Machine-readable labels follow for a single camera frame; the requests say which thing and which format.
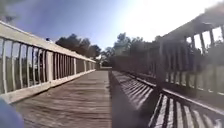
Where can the row of trees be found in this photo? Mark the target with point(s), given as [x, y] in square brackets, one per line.
[110, 48]

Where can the wooden plank bridge deck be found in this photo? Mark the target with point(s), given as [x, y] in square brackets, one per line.
[83, 100]

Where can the white wooden railing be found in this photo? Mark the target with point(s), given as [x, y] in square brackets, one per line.
[186, 63]
[40, 63]

